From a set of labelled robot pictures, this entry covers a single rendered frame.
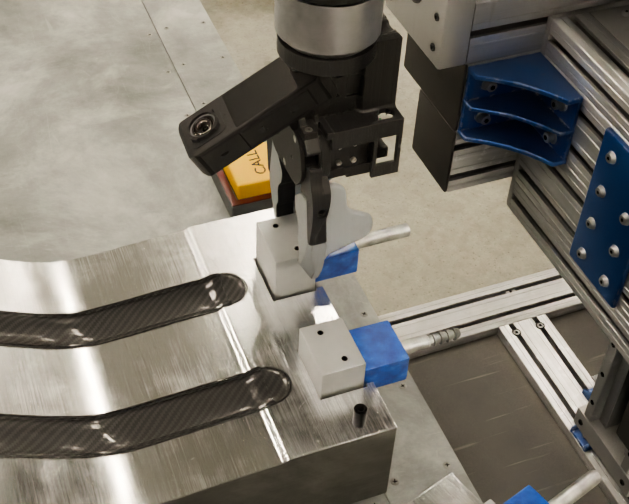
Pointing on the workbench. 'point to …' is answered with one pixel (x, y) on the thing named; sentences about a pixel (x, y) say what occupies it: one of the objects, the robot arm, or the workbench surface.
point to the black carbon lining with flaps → (255, 394)
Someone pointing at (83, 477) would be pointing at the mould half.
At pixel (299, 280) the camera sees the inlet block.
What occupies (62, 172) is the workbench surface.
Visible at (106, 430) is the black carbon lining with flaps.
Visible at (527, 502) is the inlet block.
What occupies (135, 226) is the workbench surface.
